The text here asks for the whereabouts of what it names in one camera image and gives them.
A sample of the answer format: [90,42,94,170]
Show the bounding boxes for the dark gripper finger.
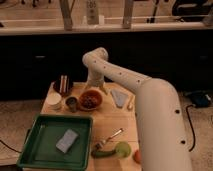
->
[99,85,108,95]
[83,85,91,91]

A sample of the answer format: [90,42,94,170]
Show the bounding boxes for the black cable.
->
[185,104,198,153]

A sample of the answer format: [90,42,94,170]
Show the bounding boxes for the silver fork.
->
[94,128,124,150]

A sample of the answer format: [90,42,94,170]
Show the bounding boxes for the white cup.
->
[46,92,62,110]

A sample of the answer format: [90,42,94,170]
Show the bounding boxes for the green plastic tray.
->
[17,115,93,171]

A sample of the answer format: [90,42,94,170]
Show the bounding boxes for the yellow banana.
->
[127,95,134,111]

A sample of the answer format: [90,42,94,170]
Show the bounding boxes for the green pear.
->
[115,142,131,158]

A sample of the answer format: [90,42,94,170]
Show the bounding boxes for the grey blue sponge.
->
[56,129,78,153]

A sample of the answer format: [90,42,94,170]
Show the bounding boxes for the light blue cloth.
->
[111,89,128,108]

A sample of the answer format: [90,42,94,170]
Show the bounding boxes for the green cucumber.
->
[91,150,116,158]

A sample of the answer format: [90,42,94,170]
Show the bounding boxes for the dark purple grapes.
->
[83,97,95,109]

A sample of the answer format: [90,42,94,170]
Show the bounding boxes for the dark plate with cake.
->
[53,75,73,97]

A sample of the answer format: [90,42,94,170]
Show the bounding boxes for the red bowl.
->
[78,90,102,111]

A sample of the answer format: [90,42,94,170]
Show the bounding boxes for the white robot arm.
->
[82,47,193,171]

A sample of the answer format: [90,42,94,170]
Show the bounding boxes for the red orange fruit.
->
[133,150,141,164]

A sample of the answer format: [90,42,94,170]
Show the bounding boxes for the small dark metal cup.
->
[65,97,77,112]

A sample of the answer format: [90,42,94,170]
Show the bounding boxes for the blue black device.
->
[190,92,211,108]

